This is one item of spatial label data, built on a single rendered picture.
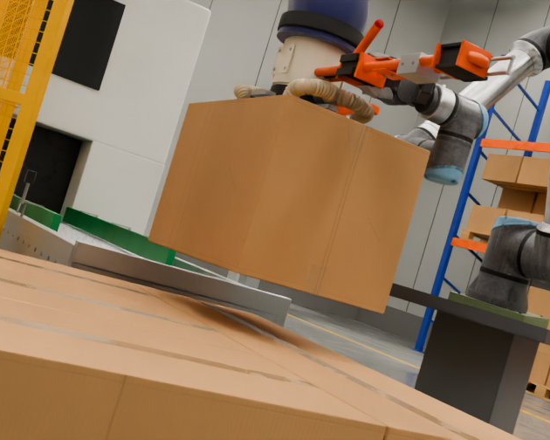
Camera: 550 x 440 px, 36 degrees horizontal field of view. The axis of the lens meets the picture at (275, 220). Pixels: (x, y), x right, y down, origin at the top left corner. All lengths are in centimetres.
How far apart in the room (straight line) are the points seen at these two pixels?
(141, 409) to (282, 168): 86
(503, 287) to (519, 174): 870
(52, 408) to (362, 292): 105
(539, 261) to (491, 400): 42
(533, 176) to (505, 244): 848
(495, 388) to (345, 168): 93
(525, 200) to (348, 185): 982
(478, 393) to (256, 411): 148
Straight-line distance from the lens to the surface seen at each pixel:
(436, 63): 171
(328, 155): 185
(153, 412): 108
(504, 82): 240
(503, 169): 1141
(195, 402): 110
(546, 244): 250
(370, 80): 195
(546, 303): 1048
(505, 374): 255
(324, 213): 186
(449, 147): 210
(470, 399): 256
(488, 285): 260
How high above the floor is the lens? 74
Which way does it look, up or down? 2 degrees up
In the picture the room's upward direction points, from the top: 17 degrees clockwise
